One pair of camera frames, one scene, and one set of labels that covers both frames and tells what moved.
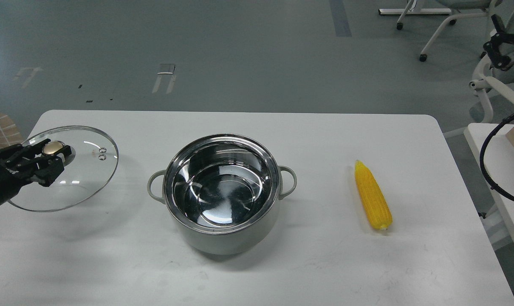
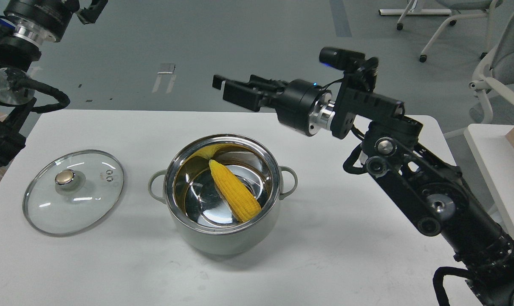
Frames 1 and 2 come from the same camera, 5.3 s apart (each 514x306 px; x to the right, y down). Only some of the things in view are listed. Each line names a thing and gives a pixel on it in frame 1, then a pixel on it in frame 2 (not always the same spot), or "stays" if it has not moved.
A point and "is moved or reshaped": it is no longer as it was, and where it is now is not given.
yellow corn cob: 373,196 → 246,206
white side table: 504,174 stays
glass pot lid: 87,171 is moved or reshaped
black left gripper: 2,181 → 89,15
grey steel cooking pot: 224,190 stays
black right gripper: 502,62 → 302,105
